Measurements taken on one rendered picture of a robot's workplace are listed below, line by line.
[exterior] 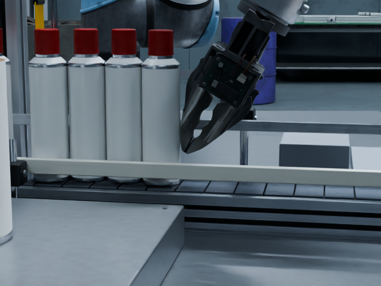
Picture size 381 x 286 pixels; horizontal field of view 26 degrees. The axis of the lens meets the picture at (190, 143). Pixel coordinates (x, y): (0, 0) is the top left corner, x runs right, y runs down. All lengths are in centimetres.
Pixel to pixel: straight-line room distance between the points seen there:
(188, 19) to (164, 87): 55
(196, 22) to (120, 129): 56
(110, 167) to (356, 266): 34
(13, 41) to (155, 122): 31
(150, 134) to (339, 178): 25
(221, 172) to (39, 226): 26
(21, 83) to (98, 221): 41
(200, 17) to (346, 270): 80
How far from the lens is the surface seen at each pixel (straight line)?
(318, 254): 99
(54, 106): 111
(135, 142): 110
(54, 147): 112
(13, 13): 128
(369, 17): 1016
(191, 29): 163
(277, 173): 105
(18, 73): 129
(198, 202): 106
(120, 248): 85
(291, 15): 103
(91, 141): 111
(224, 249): 100
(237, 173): 105
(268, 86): 814
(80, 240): 87
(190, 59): 1065
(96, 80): 110
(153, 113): 108
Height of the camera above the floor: 114
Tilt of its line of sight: 11 degrees down
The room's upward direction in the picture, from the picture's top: straight up
